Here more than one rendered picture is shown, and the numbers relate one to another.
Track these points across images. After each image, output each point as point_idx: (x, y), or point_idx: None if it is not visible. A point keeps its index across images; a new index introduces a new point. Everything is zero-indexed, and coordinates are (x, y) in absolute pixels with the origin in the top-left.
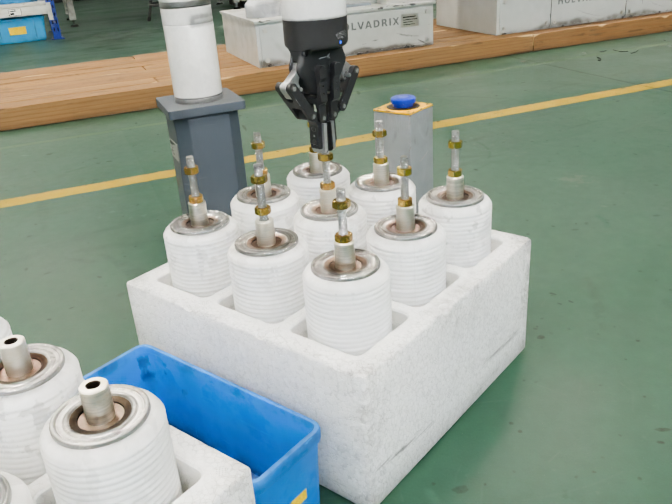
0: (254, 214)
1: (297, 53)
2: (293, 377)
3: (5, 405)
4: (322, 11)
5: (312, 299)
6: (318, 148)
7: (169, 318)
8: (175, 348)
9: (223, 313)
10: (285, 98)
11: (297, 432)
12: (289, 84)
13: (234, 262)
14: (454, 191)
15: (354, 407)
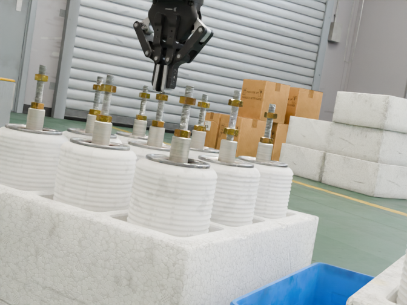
0: (135, 159)
1: (200, 5)
2: (292, 247)
3: None
4: None
5: (284, 184)
6: (174, 88)
7: (224, 263)
8: (218, 301)
9: (253, 227)
10: (200, 40)
11: (312, 279)
12: (211, 29)
13: (253, 175)
14: (145, 131)
15: (312, 243)
